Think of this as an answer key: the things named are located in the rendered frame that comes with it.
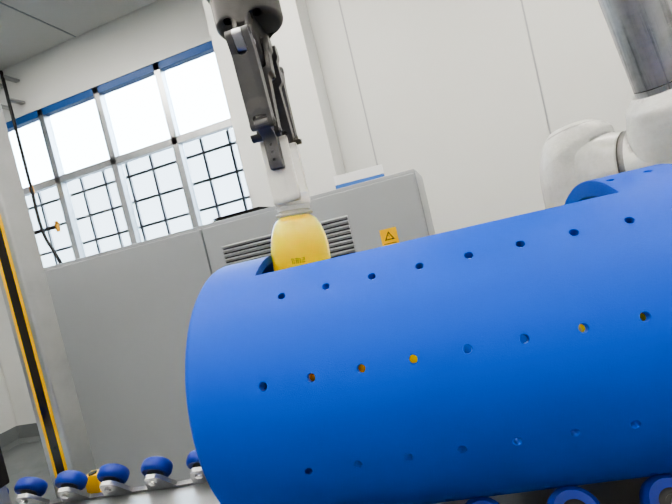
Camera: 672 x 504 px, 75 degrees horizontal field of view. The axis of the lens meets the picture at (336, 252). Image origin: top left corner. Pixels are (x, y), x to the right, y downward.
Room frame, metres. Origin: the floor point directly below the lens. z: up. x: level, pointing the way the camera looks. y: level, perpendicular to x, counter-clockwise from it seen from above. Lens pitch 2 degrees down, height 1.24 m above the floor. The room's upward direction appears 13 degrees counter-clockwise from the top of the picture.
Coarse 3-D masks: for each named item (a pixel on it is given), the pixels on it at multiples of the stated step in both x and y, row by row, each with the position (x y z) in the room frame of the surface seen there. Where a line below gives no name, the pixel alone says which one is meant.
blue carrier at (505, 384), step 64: (576, 192) 0.47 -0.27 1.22; (640, 192) 0.37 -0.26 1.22; (384, 256) 0.40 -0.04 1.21; (448, 256) 0.38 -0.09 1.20; (512, 256) 0.36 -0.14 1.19; (576, 256) 0.34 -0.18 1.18; (640, 256) 0.33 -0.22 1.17; (192, 320) 0.41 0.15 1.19; (256, 320) 0.39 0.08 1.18; (320, 320) 0.38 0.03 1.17; (384, 320) 0.36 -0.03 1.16; (448, 320) 0.35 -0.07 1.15; (512, 320) 0.34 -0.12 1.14; (576, 320) 0.32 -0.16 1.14; (640, 320) 0.32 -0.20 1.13; (192, 384) 0.38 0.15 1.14; (256, 384) 0.37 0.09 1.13; (320, 384) 0.36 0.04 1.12; (384, 384) 0.35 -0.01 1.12; (448, 384) 0.34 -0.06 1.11; (512, 384) 0.33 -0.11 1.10; (576, 384) 0.32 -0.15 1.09; (640, 384) 0.31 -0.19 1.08; (256, 448) 0.36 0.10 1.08; (320, 448) 0.36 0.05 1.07; (384, 448) 0.35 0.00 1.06; (448, 448) 0.34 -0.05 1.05; (512, 448) 0.34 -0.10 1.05; (576, 448) 0.33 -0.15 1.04; (640, 448) 0.33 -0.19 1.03
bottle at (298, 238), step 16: (304, 208) 0.49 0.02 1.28; (288, 224) 0.47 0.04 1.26; (304, 224) 0.47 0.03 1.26; (320, 224) 0.49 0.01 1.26; (272, 240) 0.48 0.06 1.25; (288, 240) 0.47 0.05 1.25; (304, 240) 0.47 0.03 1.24; (320, 240) 0.48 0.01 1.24; (272, 256) 0.49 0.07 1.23; (288, 256) 0.47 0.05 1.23; (304, 256) 0.47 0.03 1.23; (320, 256) 0.47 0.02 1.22
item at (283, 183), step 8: (280, 136) 0.47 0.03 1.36; (280, 144) 0.47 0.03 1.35; (288, 144) 0.47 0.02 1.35; (264, 152) 0.47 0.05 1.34; (288, 152) 0.47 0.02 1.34; (264, 160) 0.47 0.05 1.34; (288, 160) 0.47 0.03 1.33; (288, 168) 0.47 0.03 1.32; (272, 176) 0.47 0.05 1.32; (280, 176) 0.47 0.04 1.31; (288, 176) 0.47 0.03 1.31; (296, 176) 0.48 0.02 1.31; (272, 184) 0.47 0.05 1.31; (280, 184) 0.47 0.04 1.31; (288, 184) 0.47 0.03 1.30; (296, 184) 0.47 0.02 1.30; (272, 192) 0.47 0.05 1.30; (280, 192) 0.47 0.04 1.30; (288, 192) 0.47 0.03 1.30; (296, 192) 0.47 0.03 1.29; (280, 200) 0.47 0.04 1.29; (288, 200) 0.47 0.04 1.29; (296, 200) 0.47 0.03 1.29
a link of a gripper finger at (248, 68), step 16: (224, 32) 0.44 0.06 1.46; (256, 48) 0.45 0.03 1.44; (240, 64) 0.44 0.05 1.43; (256, 64) 0.44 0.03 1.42; (240, 80) 0.44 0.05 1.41; (256, 80) 0.44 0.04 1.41; (256, 96) 0.44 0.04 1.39; (256, 112) 0.44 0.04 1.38; (272, 112) 0.45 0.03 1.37; (256, 128) 0.45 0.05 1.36
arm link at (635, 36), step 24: (600, 0) 0.75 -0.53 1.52; (624, 0) 0.71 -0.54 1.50; (648, 0) 0.70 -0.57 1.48; (624, 24) 0.73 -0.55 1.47; (648, 24) 0.71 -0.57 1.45; (624, 48) 0.75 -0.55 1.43; (648, 48) 0.72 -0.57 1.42; (648, 72) 0.74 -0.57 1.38; (648, 96) 0.76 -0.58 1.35; (648, 120) 0.75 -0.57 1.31; (624, 144) 0.82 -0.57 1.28; (648, 144) 0.76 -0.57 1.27; (624, 168) 0.81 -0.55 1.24
